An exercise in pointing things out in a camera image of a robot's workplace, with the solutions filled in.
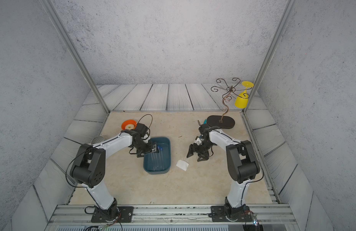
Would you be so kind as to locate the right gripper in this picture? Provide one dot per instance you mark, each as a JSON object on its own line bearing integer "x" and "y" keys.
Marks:
{"x": 193, "y": 148}

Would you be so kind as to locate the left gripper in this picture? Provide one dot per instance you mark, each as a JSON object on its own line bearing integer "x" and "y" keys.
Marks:
{"x": 150, "y": 149}

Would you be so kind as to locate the teal plastic tray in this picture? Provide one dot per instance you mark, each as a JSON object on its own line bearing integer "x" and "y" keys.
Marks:
{"x": 159, "y": 161}

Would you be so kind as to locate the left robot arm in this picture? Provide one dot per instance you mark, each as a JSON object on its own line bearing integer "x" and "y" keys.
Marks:
{"x": 89, "y": 167}

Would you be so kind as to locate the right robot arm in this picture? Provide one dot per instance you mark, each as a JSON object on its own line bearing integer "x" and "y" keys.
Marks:
{"x": 243, "y": 166}

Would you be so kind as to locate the orange bowl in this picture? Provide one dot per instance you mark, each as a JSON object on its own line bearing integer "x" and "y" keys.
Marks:
{"x": 129, "y": 125}

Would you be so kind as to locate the black metal cup stand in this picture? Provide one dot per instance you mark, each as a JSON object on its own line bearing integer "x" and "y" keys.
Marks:
{"x": 223, "y": 121}

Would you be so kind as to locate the yellow plastic goblet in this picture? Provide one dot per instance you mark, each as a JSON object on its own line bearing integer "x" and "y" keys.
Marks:
{"x": 243, "y": 98}

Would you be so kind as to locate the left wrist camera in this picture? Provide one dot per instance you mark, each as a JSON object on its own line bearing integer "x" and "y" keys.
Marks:
{"x": 142, "y": 130}

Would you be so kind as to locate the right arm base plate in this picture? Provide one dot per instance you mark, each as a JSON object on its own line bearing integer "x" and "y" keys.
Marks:
{"x": 227, "y": 213}

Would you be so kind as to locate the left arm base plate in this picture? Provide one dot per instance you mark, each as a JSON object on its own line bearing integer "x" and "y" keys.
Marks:
{"x": 122, "y": 214}

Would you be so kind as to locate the aluminium front rail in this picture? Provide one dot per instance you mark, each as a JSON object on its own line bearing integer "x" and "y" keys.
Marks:
{"x": 260, "y": 217}

